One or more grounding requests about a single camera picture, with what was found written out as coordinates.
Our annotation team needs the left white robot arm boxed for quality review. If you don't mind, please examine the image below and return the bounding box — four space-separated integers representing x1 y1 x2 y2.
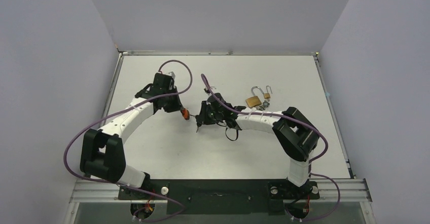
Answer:
80 72 183 199

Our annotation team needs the large brass padlock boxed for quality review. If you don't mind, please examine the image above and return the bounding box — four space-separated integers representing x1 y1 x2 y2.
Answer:
245 86 264 108

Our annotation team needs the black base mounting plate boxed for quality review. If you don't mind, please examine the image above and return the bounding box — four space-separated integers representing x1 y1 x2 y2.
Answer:
118 179 320 215

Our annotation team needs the small brass padlock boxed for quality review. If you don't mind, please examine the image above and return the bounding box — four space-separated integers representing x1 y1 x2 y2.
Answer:
264 85 272 99

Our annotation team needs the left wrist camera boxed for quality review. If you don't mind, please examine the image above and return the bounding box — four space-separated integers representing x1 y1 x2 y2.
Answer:
162 71 175 83

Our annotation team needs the black key bunch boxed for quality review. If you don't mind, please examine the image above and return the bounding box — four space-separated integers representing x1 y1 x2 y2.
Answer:
190 115 202 133

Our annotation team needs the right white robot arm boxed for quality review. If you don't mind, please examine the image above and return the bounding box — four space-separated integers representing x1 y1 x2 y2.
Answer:
195 93 319 197

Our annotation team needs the orange black padlock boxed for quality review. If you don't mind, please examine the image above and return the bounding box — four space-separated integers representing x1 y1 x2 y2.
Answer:
181 108 190 120

